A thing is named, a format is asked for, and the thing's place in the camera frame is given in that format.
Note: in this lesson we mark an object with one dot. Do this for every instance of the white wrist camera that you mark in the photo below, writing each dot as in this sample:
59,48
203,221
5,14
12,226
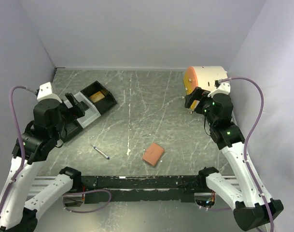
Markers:
221,87
47,91

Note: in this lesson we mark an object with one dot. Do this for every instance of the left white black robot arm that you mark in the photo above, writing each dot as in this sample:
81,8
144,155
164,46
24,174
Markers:
51,118

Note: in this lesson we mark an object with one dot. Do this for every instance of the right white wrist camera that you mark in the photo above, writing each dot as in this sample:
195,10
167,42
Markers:
221,87

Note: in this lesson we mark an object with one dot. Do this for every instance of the cream cylinder with orange lid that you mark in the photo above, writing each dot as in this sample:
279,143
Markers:
203,77

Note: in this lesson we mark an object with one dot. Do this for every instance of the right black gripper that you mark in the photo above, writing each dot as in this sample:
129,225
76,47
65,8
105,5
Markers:
199,94

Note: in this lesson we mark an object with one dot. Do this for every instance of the orange leather card holder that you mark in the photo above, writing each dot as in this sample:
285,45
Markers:
153,154

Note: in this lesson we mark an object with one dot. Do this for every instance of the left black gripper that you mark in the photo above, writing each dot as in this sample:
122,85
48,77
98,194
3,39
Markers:
76,110

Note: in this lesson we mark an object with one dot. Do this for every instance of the black white three-compartment tray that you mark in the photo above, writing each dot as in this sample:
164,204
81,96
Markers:
92,110

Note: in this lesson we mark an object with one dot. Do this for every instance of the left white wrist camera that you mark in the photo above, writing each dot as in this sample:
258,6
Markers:
47,91

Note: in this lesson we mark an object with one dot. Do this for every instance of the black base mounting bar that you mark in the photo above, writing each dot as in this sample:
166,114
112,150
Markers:
183,188

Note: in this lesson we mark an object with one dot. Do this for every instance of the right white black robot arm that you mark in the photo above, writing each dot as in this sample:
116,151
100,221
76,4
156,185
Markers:
252,204

